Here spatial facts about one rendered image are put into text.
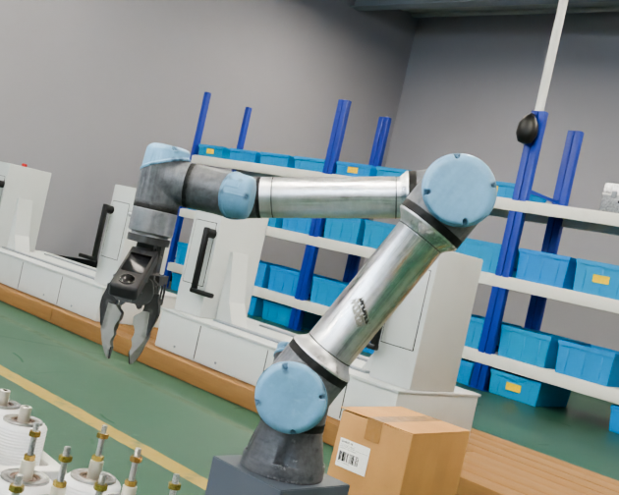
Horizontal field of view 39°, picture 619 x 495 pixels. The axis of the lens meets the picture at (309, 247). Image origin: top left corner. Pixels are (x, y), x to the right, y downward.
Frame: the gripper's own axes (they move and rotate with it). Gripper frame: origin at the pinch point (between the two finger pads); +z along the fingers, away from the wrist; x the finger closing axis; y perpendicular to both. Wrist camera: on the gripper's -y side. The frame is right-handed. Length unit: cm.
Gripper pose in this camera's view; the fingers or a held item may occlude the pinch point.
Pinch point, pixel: (119, 354)
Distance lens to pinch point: 146.8
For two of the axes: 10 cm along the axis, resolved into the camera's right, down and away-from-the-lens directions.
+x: -9.7, -2.2, 0.9
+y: 0.9, 0.2, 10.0
